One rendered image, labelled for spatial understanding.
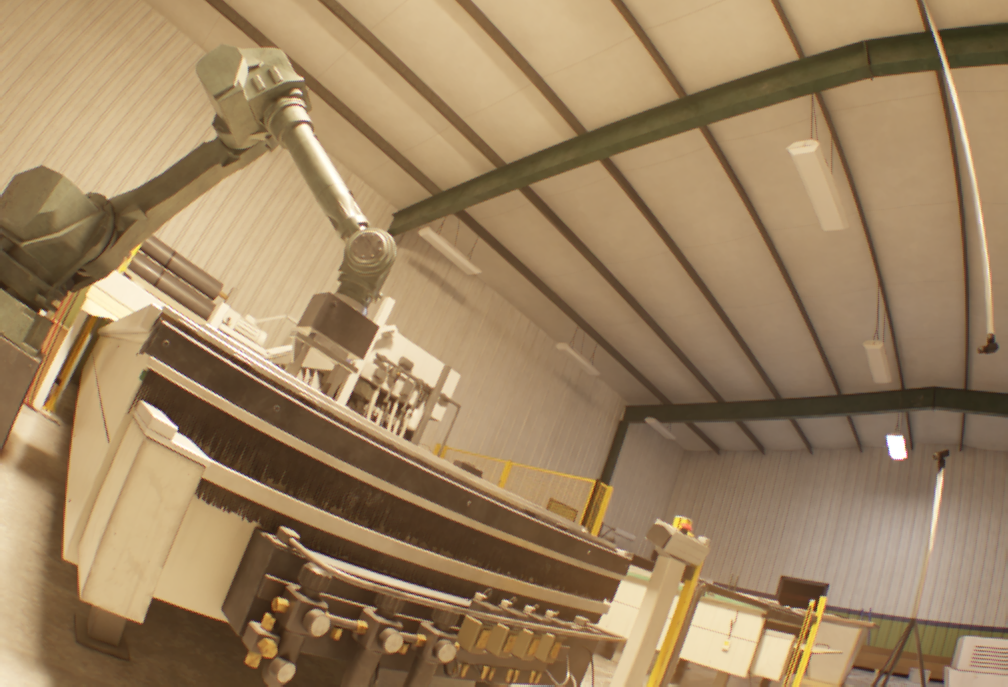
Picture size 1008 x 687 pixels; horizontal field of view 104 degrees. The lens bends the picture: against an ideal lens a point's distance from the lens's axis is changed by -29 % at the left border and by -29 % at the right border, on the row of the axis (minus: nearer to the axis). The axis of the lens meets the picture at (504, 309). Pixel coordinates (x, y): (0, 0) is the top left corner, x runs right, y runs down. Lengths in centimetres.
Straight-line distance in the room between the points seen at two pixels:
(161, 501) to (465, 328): 1022
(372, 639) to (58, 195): 193
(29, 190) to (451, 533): 205
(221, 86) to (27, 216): 95
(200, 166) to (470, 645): 217
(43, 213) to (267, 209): 711
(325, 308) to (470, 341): 939
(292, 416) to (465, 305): 987
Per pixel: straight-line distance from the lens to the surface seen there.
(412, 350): 630
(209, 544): 130
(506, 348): 1175
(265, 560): 121
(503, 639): 156
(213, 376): 120
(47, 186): 244
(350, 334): 182
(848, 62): 616
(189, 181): 260
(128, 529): 100
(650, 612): 169
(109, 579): 103
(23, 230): 241
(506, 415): 1181
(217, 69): 249
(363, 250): 185
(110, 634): 157
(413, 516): 147
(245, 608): 124
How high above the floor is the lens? 71
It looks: 22 degrees up
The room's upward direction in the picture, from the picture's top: 23 degrees clockwise
